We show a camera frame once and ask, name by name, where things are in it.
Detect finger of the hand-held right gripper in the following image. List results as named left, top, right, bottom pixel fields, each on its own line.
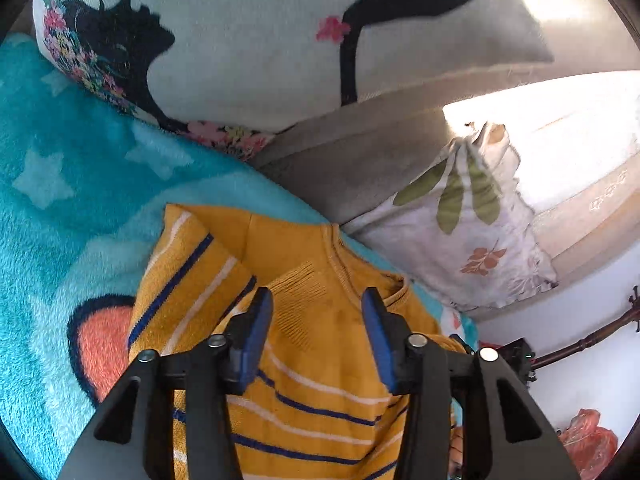
left=448, top=332, right=476, bottom=356

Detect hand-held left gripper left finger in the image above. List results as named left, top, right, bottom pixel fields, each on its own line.
left=57, top=286, right=275, bottom=480

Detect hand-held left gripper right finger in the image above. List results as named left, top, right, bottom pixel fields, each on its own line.
left=361, top=286, right=583, bottom=480

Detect yellow striped knit sweater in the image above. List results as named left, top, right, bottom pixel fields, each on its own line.
left=127, top=203, right=468, bottom=480

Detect dark wooden coat rack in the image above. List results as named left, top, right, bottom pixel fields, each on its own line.
left=532, top=285, right=640, bottom=371

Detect leaf-print ruffled pillow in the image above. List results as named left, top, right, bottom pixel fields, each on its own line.
left=345, top=122, right=558, bottom=311

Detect red plastic bag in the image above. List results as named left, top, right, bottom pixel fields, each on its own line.
left=557, top=408, right=620, bottom=480

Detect teal star-print fleece blanket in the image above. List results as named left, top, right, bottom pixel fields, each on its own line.
left=0, top=32, right=481, bottom=480

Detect silhouette-print throw cushion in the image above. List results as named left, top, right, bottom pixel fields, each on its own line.
left=32, top=0, right=556, bottom=161

